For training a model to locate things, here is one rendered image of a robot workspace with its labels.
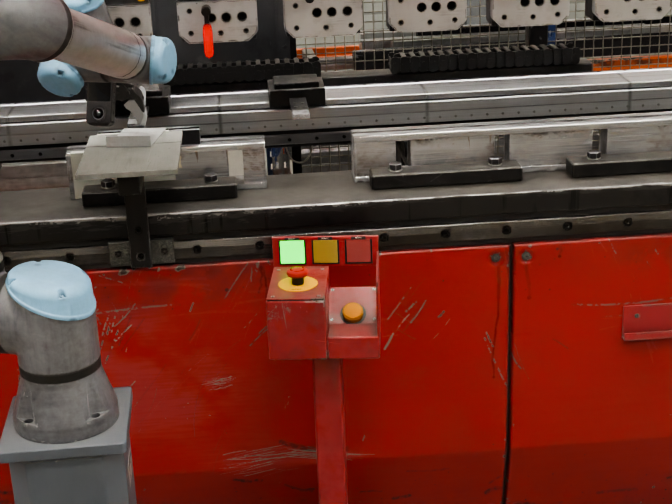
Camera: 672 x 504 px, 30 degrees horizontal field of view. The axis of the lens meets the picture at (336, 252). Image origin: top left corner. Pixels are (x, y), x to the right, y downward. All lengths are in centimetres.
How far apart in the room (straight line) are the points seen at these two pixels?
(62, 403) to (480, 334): 102
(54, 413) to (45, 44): 51
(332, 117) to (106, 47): 98
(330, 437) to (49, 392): 74
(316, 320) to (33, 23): 82
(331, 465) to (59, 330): 82
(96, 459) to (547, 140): 119
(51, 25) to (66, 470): 62
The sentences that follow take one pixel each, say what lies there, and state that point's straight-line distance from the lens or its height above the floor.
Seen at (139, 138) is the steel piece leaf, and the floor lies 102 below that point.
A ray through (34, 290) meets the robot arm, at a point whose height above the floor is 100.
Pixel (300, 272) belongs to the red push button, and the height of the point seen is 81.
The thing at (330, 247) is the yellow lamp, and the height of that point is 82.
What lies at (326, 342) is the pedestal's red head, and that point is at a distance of 225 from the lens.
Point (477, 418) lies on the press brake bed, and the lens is 263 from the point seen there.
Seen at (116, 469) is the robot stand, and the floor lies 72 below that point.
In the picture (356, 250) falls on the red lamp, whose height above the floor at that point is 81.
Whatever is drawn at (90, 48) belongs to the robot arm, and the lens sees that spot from 183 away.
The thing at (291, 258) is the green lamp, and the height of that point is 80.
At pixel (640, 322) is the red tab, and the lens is 262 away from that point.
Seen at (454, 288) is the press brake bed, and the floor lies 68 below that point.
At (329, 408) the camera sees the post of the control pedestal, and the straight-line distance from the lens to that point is 237.
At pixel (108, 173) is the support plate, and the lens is 225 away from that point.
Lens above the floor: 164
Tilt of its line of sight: 21 degrees down
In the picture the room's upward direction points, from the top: 2 degrees counter-clockwise
